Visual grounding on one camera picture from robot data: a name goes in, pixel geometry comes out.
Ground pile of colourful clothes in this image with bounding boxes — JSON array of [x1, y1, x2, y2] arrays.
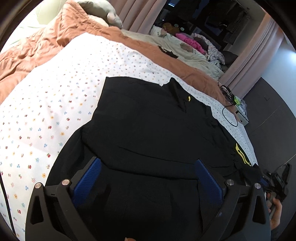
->
[[162, 23, 226, 65]]

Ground pink curtain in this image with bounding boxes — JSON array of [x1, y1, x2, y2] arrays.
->
[[220, 13, 284, 98], [109, 0, 166, 34]]

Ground white floral quilt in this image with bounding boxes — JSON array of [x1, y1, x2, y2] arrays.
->
[[0, 32, 258, 240]]

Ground orange-brown blanket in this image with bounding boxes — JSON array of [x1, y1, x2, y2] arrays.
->
[[1, 1, 235, 113]]

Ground beige plush pillow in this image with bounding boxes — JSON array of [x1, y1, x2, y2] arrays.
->
[[76, 0, 123, 29]]

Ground beige bed sheet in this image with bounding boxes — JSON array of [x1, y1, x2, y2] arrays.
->
[[121, 26, 224, 80]]

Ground green items on cabinet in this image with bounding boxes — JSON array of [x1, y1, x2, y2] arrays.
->
[[234, 96, 247, 113]]

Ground black coat with yellow logo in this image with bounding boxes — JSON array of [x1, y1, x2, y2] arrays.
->
[[47, 77, 261, 240]]

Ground person's right hand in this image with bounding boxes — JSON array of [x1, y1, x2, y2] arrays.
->
[[266, 192, 282, 230]]

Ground cream padded headboard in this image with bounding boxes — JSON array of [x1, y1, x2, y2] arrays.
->
[[9, 0, 66, 44]]

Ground black headphones with cable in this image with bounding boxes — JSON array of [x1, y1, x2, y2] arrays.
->
[[217, 82, 239, 128]]

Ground pink left curtain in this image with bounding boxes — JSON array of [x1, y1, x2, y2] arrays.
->
[[109, 0, 166, 34]]

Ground pink right curtain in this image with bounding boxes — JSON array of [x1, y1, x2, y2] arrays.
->
[[220, 13, 284, 98]]

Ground white bedside cabinet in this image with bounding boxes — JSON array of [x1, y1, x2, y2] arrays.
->
[[236, 110, 249, 126]]

